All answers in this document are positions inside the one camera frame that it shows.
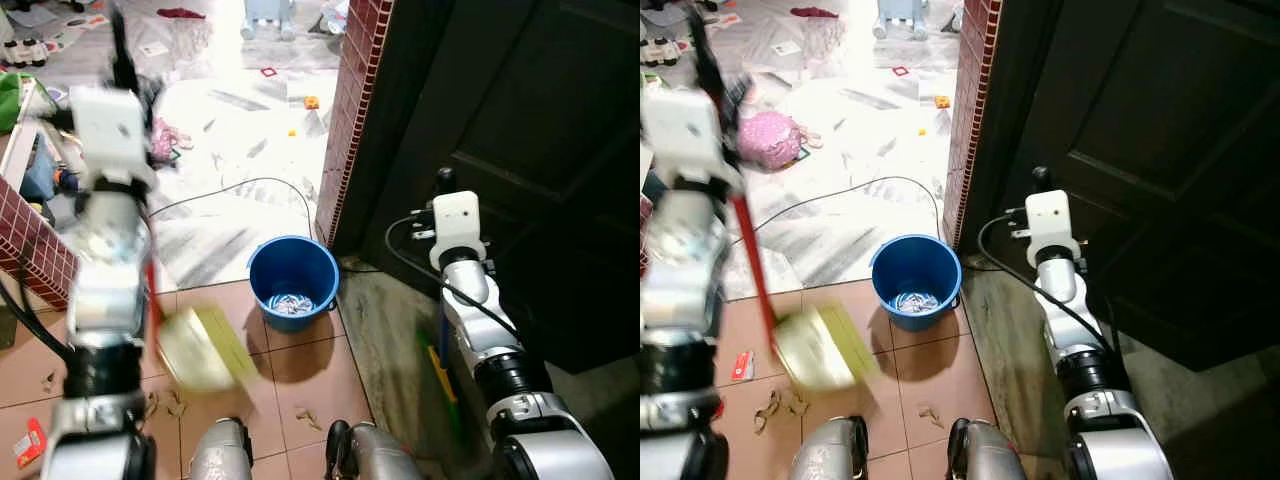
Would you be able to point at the white paper card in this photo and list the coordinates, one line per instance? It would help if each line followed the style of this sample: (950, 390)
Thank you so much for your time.
(787, 47)
(154, 49)

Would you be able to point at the light blue toy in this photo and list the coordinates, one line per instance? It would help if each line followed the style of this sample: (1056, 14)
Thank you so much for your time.
(902, 18)
(268, 18)

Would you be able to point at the white toy car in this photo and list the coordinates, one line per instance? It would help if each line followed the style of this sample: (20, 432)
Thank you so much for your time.
(25, 54)
(668, 52)

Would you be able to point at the silver robot leg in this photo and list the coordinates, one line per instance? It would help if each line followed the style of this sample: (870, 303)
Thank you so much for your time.
(985, 452)
(375, 455)
(222, 452)
(830, 450)

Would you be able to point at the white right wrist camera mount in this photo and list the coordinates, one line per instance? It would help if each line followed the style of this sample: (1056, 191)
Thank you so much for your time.
(458, 225)
(1050, 222)

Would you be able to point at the silver left robot leg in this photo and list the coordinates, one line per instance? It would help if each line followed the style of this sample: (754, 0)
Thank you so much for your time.
(830, 450)
(222, 452)

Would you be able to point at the crumpled rubbish in bucket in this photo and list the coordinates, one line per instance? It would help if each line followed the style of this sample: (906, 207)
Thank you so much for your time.
(916, 301)
(291, 304)

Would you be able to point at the silver right robot leg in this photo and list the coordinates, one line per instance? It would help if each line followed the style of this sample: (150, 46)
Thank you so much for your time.
(375, 455)
(985, 452)

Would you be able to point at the dark red cloth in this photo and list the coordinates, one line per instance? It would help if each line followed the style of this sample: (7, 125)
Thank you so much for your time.
(814, 12)
(182, 13)

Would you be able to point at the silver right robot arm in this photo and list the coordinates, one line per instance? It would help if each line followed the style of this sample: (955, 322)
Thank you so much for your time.
(1095, 380)
(500, 360)

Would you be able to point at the dark wooden door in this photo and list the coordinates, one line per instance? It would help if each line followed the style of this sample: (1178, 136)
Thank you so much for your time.
(530, 130)
(1160, 130)

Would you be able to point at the green plastic item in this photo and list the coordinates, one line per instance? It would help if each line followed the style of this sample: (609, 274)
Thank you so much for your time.
(10, 100)

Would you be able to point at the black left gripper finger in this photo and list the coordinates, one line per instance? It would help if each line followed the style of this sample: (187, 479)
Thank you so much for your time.
(702, 35)
(119, 35)

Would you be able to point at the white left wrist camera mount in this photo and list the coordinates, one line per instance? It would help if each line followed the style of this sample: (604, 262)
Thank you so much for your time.
(685, 130)
(108, 130)

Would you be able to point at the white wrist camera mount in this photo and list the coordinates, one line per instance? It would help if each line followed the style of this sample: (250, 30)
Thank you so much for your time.
(685, 130)
(108, 130)
(458, 225)
(1050, 222)

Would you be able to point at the blue plastic bucket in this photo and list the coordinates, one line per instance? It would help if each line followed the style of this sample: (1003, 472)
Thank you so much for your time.
(290, 262)
(912, 262)

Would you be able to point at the brown paper scrap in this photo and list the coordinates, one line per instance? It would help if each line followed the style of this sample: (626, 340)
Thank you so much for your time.
(931, 414)
(308, 418)
(172, 404)
(782, 403)

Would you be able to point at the red snack packet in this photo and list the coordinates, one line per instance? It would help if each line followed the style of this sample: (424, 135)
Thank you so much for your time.
(32, 442)
(743, 366)

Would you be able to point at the pink dotted bag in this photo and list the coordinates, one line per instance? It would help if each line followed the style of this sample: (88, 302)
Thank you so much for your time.
(162, 142)
(770, 140)

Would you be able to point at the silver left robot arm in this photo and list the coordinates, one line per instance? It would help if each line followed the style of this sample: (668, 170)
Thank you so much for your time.
(105, 300)
(680, 300)

